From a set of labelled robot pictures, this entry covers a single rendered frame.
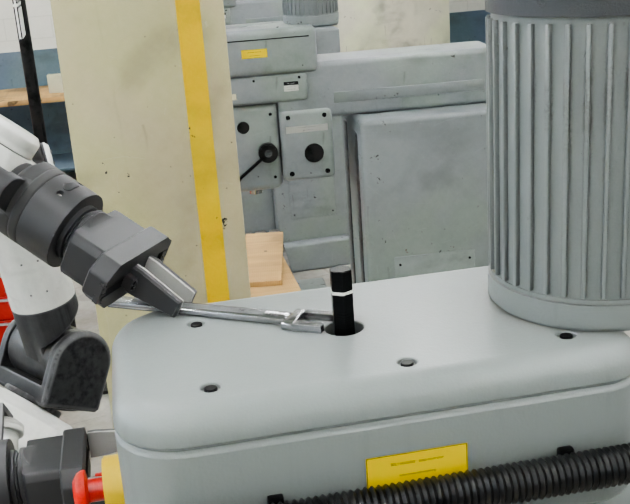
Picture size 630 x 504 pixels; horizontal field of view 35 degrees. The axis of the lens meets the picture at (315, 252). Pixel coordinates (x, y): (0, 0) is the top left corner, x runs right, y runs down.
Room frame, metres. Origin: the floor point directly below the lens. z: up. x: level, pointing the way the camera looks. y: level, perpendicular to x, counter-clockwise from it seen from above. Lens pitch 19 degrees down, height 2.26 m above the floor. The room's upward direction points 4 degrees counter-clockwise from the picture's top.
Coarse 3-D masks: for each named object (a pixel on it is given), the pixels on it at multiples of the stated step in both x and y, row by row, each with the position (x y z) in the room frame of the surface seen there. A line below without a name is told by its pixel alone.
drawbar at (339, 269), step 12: (336, 276) 0.86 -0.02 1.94; (348, 276) 0.87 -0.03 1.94; (336, 288) 0.86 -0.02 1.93; (348, 288) 0.87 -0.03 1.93; (336, 300) 0.86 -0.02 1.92; (348, 300) 0.86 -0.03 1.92; (336, 312) 0.86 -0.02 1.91; (348, 312) 0.86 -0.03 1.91; (336, 324) 0.87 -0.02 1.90; (348, 324) 0.86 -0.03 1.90
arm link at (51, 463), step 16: (64, 432) 1.01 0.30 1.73; (80, 432) 1.01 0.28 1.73; (0, 448) 0.95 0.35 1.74; (32, 448) 0.98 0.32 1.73; (48, 448) 0.98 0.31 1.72; (64, 448) 0.97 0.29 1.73; (80, 448) 0.97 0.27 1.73; (0, 464) 0.93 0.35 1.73; (16, 464) 0.95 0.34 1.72; (32, 464) 0.95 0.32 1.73; (48, 464) 0.94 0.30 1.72; (64, 464) 0.94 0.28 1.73; (80, 464) 0.94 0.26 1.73; (0, 480) 0.92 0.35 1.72; (16, 480) 0.94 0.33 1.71; (32, 480) 0.93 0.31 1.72; (48, 480) 0.93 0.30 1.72; (64, 480) 0.92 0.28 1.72; (0, 496) 0.92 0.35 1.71; (16, 496) 0.93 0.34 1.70; (32, 496) 0.92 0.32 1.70; (48, 496) 0.93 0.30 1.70; (64, 496) 0.91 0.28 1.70
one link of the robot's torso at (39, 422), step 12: (0, 396) 1.22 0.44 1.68; (12, 396) 1.24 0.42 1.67; (24, 396) 1.25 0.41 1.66; (12, 408) 1.21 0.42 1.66; (24, 408) 1.22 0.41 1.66; (36, 408) 1.23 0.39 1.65; (48, 408) 1.25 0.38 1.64; (24, 420) 1.20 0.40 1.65; (36, 420) 1.21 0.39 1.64; (48, 420) 1.22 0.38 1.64; (60, 420) 1.23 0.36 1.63; (24, 432) 1.19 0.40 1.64; (36, 432) 1.19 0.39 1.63; (48, 432) 1.20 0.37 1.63; (60, 432) 1.20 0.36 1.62; (24, 444) 1.18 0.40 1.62
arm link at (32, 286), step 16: (48, 160) 1.26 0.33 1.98; (0, 240) 1.27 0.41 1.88; (0, 256) 1.27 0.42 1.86; (16, 256) 1.27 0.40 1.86; (32, 256) 1.27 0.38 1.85; (0, 272) 1.29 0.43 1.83; (16, 272) 1.27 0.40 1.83; (32, 272) 1.27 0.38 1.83; (48, 272) 1.28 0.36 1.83; (16, 288) 1.27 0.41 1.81; (32, 288) 1.27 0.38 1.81; (48, 288) 1.28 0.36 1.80; (64, 288) 1.30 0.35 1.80; (16, 304) 1.28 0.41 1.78; (32, 304) 1.27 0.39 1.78; (48, 304) 1.28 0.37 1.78
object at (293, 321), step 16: (112, 304) 0.96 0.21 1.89; (128, 304) 0.96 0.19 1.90; (144, 304) 0.95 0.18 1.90; (192, 304) 0.94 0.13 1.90; (208, 304) 0.94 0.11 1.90; (240, 320) 0.91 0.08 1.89; (256, 320) 0.90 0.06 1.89; (272, 320) 0.89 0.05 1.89; (288, 320) 0.88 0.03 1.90; (320, 320) 0.89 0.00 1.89
